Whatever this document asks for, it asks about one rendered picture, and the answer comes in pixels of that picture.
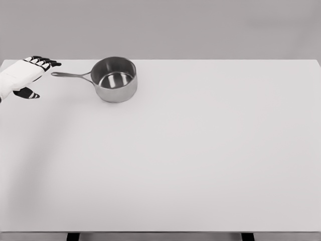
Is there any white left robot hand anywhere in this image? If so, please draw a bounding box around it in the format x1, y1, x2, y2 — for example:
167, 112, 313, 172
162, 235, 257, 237
0, 55, 62, 99

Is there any steel saucepan with long handle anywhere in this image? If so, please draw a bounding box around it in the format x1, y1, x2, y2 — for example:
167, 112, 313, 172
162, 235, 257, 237
51, 56, 138, 103

